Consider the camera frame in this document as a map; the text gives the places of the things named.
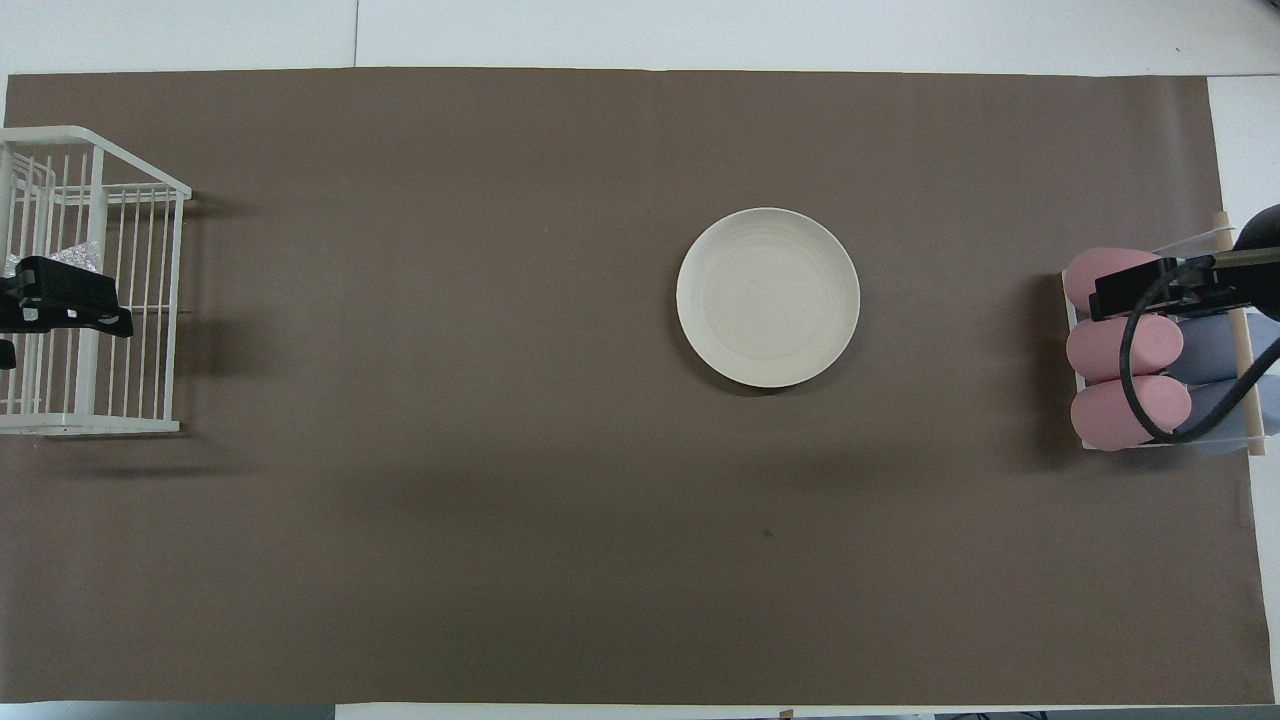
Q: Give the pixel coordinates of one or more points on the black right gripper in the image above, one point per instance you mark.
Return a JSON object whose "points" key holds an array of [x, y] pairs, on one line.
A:
{"points": [[1230, 288]]}

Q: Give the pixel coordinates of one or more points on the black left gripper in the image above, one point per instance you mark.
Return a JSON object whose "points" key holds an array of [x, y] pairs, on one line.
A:
{"points": [[6, 300]]}

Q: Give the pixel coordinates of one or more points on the silver mesh scrubber sponge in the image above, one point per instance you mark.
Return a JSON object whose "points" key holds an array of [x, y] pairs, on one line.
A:
{"points": [[75, 254]]}

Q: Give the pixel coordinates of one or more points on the cream round plate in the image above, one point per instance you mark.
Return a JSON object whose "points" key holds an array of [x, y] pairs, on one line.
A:
{"points": [[768, 297]]}

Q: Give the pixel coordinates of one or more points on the pink cup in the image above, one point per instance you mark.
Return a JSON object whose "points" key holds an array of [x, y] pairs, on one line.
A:
{"points": [[1080, 280], [1095, 415], [1100, 348]]}

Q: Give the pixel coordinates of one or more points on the white cup rack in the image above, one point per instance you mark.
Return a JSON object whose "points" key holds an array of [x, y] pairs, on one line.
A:
{"points": [[1074, 380]]}

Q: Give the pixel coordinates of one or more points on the blue cup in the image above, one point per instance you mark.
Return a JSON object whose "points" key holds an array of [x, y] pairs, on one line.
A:
{"points": [[1210, 350], [1205, 395]]}

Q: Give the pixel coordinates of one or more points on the brown table mat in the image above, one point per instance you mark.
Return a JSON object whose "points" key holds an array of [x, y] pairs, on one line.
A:
{"points": [[500, 400]]}

